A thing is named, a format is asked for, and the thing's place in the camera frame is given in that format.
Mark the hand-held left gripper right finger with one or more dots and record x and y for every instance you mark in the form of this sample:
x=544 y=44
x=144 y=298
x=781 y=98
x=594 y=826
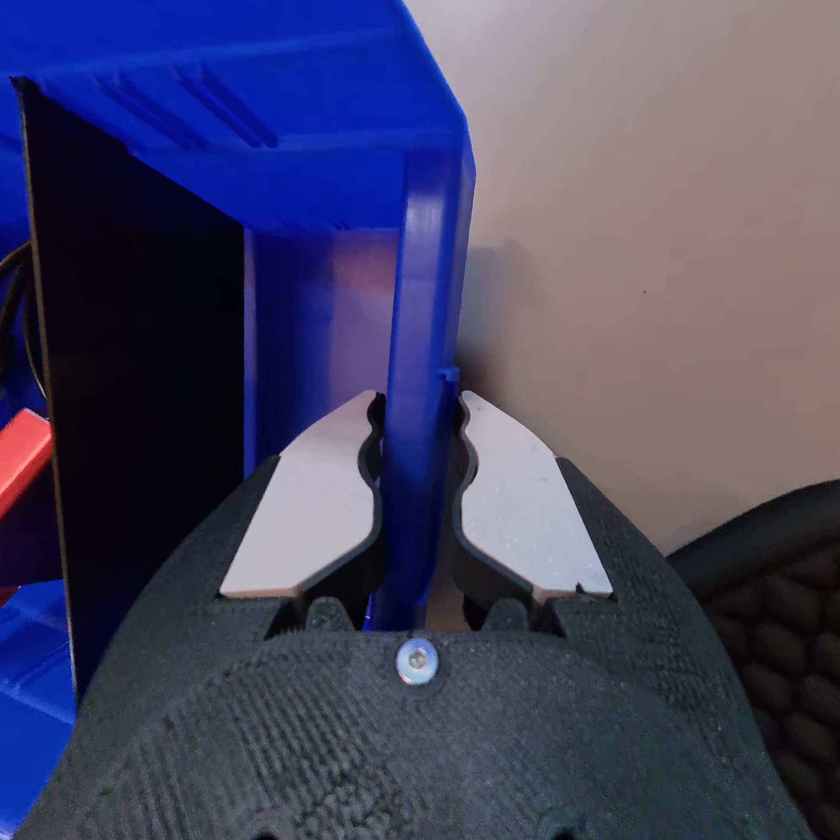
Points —
x=531 y=512

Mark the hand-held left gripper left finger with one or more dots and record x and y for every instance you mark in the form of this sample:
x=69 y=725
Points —
x=302 y=512

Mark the red ethernet switch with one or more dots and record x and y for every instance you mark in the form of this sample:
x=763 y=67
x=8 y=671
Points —
x=23 y=453

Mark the blue plastic bin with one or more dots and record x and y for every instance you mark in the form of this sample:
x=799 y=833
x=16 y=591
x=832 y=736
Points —
x=315 y=98

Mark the black office chair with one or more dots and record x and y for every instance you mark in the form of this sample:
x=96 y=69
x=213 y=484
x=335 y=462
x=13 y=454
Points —
x=774 y=623

